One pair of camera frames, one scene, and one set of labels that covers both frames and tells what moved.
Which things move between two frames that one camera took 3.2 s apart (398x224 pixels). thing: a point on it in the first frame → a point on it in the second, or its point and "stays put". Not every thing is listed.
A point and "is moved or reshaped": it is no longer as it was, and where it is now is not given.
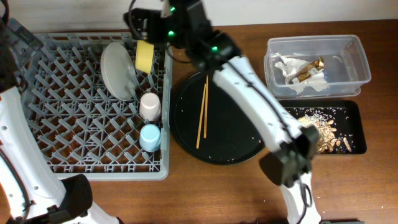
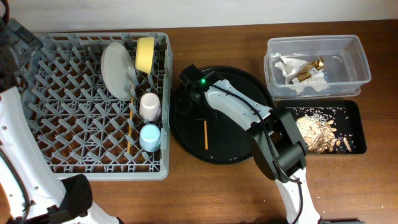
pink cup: x=150 y=107 stays put
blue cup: x=150 y=137 stays put
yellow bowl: x=144 y=56 stays put
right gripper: x=145 y=14 → x=201 y=116
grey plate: x=118 y=71 stays put
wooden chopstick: x=201 y=118 → x=130 y=126
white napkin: x=316 y=81 stays put
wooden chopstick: x=206 y=105 is moved or reshaped
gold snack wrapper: x=311 y=70 stays put
